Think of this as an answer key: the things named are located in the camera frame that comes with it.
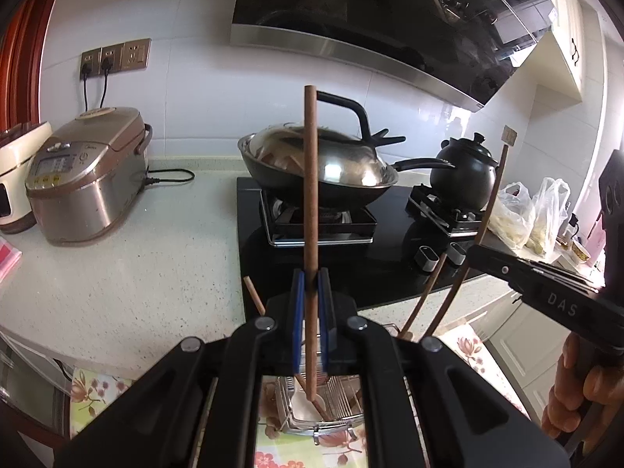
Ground large white ceramic spoon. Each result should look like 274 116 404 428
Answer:
289 382 326 423

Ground white upper cabinet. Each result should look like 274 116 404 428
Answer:
525 0 606 104

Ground clear plastic bag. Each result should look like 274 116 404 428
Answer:
488 181 534 250
526 177 571 259

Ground black clay kettle pot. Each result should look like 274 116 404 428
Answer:
428 131 501 211

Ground pink folded cloth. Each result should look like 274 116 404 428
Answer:
0 236 23 284

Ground metal wire utensil rack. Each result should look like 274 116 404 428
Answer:
262 323 416 445

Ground black range hood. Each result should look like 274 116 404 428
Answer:
229 0 559 113

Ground brown wooden chopstick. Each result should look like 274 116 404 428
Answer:
400 252 448 343
303 85 323 401
243 275 328 413
423 144 509 340

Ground red wooden door frame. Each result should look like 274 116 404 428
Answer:
0 0 67 133

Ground black wok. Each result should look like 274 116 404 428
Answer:
237 133 458 209

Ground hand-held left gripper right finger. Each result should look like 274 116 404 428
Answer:
316 267 572 468

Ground wok lid with black handle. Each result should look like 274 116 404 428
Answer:
241 91 406 189

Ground floral tablecloth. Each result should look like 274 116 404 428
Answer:
70 321 533 468

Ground white countertop appliance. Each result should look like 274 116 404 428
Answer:
0 121 54 235

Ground white lower cabinet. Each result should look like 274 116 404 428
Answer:
467 277 577 421
0 326 75 445

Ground black gas stove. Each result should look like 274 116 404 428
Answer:
236 175 509 311

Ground stainless steel rice cooker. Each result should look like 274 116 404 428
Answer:
24 106 153 247

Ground person's right hand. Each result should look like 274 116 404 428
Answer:
541 335 624 444

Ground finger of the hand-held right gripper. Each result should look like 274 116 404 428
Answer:
465 243 606 299

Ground black rice cooker cable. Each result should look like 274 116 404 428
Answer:
145 168 196 187

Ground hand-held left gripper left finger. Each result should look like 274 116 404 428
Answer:
53 268 307 468

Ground white cabinet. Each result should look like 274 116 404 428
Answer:
525 0 606 104
0 326 75 445
467 277 577 421

